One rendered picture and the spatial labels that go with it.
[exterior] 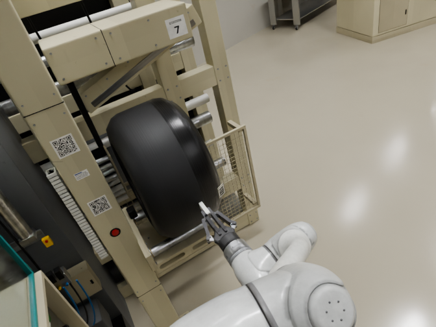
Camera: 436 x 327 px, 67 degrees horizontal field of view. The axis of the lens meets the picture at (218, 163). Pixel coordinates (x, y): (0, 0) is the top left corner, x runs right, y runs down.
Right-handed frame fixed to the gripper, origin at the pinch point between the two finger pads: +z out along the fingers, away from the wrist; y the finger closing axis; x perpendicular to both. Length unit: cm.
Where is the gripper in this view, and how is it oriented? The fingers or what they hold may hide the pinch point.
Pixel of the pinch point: (204, 209)
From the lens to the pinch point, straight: 128.6
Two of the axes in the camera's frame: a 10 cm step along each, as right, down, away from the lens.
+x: 1.4, 7.3, 6.7
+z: -5.1, -5.3, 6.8
